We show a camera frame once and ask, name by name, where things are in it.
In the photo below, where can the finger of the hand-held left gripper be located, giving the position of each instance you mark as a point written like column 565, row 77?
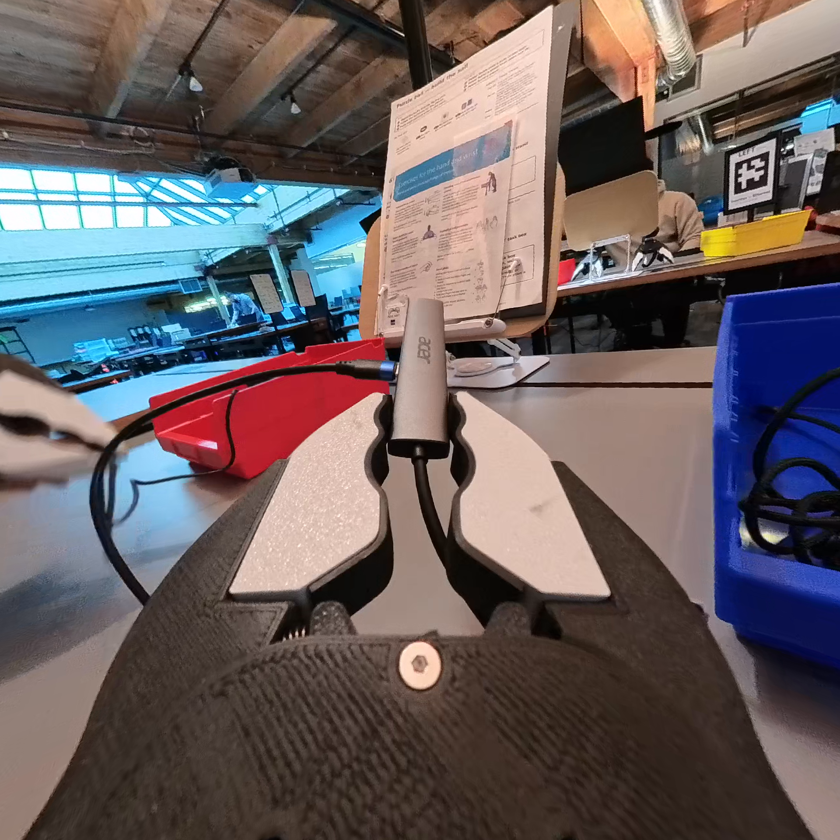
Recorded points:
column 39, row 467
column 46, row 403

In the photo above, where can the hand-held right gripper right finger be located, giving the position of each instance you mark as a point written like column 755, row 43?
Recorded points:
column 525, row 518

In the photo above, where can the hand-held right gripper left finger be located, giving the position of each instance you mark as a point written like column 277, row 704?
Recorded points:
column 308, row 512

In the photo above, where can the red plastic bin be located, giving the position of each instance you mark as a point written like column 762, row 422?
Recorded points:
column 262, row 413

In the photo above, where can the grey USB hub dark print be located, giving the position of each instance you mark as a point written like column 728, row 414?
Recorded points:
column 420, row 387

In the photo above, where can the blue plastic bin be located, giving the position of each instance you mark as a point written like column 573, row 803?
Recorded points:
column 774, row 610

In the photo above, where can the grey desk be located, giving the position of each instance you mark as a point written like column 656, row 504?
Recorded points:
column 623, row 459

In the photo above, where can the small white card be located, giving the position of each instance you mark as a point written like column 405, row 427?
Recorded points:
column 394, row 316

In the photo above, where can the tan notice board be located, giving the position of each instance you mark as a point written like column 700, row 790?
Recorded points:
column 266, row 293
column 303, row 289

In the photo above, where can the wooden document stand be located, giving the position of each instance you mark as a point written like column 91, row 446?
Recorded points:
column 371, row 275

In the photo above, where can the clear acrylic holder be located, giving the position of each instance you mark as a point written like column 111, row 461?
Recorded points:
column 610, row 253

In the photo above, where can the ceiling projector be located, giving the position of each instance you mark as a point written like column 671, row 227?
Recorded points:
column 229, row 178

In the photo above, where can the blue header exercise sheet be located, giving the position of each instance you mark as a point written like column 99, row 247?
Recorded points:
column 426, row 216

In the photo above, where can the neighbouring wooden table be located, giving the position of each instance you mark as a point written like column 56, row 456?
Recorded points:
column 722, row 262

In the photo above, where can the yellow plastic bin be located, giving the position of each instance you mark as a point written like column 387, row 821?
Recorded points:
column 754, row 237

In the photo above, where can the black framed marker sign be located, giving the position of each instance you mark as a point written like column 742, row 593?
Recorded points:
column 753, row 174

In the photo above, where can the white instruction sheet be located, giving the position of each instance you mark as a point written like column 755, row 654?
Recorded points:
column 512, row 65

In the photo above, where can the black ceiling pole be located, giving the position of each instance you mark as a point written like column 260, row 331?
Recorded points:
column 415, row 39

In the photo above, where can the silver air duct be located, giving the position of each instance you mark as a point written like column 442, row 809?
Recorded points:
column 669, row 39

